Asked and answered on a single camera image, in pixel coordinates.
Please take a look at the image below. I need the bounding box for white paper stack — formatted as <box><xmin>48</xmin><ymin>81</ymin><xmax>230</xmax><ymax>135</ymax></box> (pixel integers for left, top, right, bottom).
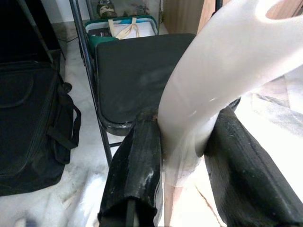
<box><xmin>113</xmin><ymin>18</ymin><xmax>157</xmax><ymax>40</ymax></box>

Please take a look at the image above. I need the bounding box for green storage bin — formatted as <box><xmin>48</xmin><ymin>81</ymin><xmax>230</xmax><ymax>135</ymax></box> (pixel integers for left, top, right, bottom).
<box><xmin>84</xmin><ymin>15</ymin><xmax>159</xmax><ymax>48</ymax></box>

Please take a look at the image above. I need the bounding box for light wooden cabinet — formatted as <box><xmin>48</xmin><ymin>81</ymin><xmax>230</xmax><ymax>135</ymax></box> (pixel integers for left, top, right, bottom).
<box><xmin>163</xmin><ymin>0</ymin><xmax>215</xmax><ymax>36</ymax></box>

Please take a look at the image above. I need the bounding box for black luggage bag with straps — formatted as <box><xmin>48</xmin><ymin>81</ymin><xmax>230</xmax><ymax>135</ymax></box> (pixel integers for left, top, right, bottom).
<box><xmin>0</xmin><ymin>60</ymin><xmax>82</xmax><ymax>197</ymax></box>

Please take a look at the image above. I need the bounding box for black book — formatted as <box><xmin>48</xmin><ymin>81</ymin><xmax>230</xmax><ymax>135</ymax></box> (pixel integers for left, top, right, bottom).
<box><xmin>90</xmin><ymin>27</ymin><xmax>112</xmax><ymax>38</ymax></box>

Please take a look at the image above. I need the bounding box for green plush toy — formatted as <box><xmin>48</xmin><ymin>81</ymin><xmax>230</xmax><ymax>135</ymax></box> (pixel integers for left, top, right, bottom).
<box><xmin>96</xmin><ymin>0</ymin><xmax>119</xmax><ymax>19</ymax></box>

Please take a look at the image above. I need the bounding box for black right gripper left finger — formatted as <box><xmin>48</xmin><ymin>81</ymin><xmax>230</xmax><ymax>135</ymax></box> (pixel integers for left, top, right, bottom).
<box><xmin>98</xmin><ymin>106</ymin><xmax>164</xmax><ymax>227</ymax></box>

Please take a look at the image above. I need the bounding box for cream long handled dustpan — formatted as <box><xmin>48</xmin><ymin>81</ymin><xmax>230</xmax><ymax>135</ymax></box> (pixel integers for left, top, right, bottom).
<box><xmin>157</xmin><ymin>0</ymin><xmax>303</xmax><ymax>227</ymax></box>

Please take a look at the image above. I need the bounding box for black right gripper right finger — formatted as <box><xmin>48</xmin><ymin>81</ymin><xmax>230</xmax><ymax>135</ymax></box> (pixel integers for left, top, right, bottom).
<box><xmin>204</xmin><ymin>99</ymin><xmax>303</xmax><ymax>227</ymax></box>

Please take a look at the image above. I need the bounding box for black folding chair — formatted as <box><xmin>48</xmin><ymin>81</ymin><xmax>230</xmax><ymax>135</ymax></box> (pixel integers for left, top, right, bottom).
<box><xmin>69</xmin><ymin>0</ymin><xmax>224</xmax><ymax>166</ymax></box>

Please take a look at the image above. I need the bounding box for black table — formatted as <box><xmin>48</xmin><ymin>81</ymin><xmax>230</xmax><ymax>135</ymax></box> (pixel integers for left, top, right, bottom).
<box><xmin>0</xmin><ymin>0</ymin><xmax>67</xmax><ymax>65</ymax></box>

